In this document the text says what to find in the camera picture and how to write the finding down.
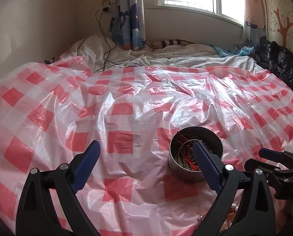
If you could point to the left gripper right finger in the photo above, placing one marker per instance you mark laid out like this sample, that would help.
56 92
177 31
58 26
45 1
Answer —
256 212

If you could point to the round steel tin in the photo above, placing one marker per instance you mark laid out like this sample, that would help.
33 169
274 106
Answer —
185 147

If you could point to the red white checkered plastic sheet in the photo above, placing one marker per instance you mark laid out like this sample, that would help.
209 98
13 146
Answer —
50 113

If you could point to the black jacket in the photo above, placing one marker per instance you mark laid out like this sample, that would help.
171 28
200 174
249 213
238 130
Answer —
277 59

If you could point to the blue plastic bag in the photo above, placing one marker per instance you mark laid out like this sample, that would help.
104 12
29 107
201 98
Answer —
244 51

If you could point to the white tree-decorated wardrobe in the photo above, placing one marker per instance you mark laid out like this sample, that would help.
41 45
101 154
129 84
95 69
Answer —
279 22

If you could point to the pink star curtain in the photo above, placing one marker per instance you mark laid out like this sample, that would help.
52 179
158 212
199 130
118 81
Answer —
254 27

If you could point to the striped pillow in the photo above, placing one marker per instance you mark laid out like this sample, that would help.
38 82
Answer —
162 44

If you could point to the blue cartoon curtain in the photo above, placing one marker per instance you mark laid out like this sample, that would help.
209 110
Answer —
127 25

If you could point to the wall power socket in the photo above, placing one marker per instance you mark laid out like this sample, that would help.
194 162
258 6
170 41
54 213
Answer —
106 6

